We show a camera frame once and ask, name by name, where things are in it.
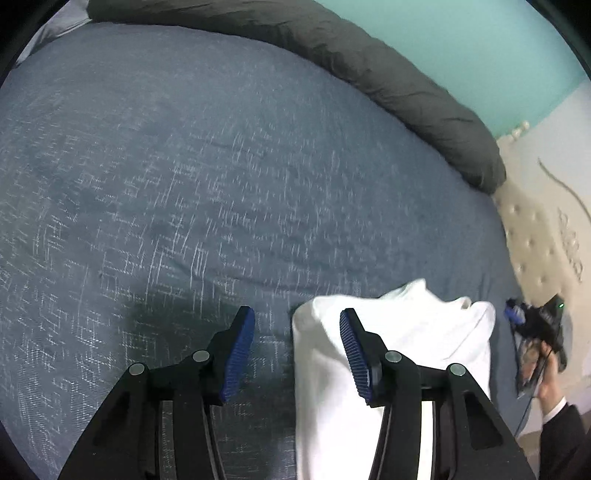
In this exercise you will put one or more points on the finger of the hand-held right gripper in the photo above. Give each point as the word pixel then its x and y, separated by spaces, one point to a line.
pixel 516 314

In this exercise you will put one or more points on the cream tufted headboard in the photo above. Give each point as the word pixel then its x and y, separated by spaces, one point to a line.
pixel 540 240

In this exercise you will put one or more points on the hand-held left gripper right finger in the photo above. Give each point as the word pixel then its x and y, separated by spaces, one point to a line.
pixel 358 364

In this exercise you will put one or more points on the person's right hand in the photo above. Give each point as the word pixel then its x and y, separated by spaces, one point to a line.
pixel 551 383

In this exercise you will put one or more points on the white shirt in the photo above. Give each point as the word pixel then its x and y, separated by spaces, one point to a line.
pixel 425 332

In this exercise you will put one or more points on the dark grey rolled duvet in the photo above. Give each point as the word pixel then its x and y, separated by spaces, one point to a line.
pixel 346 60

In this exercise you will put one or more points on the light grey sheet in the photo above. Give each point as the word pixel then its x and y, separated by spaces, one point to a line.
pixel 55 23

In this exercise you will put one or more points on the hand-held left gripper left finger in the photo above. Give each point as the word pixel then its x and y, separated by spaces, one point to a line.
pixel 238 360

